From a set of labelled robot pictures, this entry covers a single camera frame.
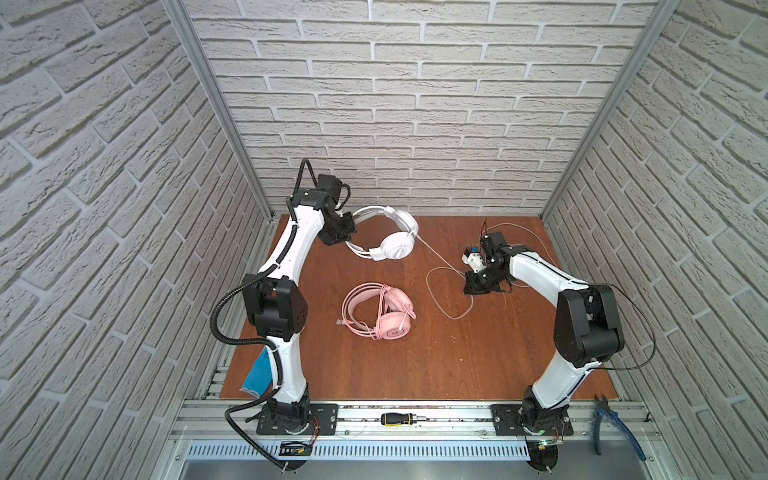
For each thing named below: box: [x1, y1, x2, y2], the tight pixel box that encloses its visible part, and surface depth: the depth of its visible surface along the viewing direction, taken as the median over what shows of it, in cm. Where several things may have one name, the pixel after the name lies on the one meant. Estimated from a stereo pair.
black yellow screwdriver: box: [380, 412, 427, 427], surface depth 74 cm
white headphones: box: [345, 206, 419, 261], surface depth 81 cm
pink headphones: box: [336, 282, 417, 341], surface depth 87 cm
